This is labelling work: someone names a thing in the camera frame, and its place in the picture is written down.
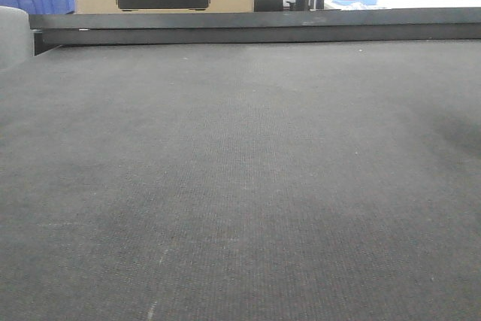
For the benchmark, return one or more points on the white background table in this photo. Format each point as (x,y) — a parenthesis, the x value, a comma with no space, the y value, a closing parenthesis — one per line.
(406,4)

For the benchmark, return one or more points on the grey chair back left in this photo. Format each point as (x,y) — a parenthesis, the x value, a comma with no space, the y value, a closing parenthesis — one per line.
(17,38)

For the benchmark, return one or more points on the black conveyor side rail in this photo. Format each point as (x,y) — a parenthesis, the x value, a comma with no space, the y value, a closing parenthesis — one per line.
(133,31)

